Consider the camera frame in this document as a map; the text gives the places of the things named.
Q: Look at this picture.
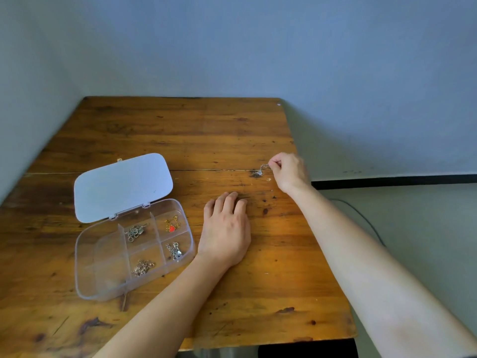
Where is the person's left forearm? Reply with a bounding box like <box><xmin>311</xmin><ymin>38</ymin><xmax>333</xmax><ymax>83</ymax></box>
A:
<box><xmin>93</xmin><ymin>253</ymin><xmax>234</xmax><ymax>358</ymax></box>

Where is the rose gold chain bracelet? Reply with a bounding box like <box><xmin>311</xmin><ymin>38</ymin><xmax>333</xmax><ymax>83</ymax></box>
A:
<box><xmin>131</xmin><ymin>260</ymin><xmax>156</xmax><ymax>277</ymax></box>

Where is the person's right hand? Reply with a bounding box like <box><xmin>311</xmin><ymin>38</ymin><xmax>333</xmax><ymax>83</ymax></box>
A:
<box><xmin>268</xmin><ymin>152</ymin><xmax>312</xmax><ymax>194</ymax></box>

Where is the black cable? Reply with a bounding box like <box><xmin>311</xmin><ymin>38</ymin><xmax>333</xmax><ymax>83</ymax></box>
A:
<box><xmin>328</xmin><ymin>198</ymin><xmax>387</xmax><ymax>247</ymax></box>

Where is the silver chain bracelet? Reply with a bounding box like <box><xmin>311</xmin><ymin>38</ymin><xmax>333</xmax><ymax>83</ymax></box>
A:
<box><xmin>125</xmin><ymin>224</ymin><xmax>148</xmax><ymax>243</ymax></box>

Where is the person's left hand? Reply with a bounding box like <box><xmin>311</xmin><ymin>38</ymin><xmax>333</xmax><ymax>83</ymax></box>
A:
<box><xmin>196</xmin><ymin>191</ymin><xmax>252</xmax><ymax>270</ymax></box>

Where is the person's right forearm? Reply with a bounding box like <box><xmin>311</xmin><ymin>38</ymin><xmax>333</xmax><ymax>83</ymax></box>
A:
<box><xmin>287</xmin><ymin>182</ymin><xmax>477</xmax><ymax>358</ymax></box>

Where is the clear plastic organizer box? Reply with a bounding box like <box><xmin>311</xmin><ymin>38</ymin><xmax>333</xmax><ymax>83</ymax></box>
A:
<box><xmin>73</xmin><ymin>153</ymin><xmax>196</xmax><ymax>303</ymax></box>

